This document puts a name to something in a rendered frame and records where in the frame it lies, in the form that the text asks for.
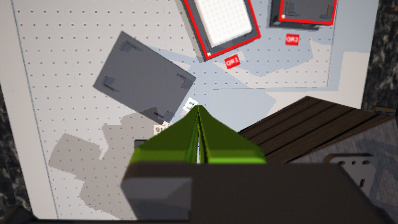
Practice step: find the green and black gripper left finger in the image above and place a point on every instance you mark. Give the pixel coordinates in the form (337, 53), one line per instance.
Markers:
(178, 142)

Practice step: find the white microplate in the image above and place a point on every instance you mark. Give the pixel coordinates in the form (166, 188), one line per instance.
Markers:
(223, 20)

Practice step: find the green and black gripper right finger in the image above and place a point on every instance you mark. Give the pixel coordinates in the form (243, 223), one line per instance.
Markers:
(221, 144)

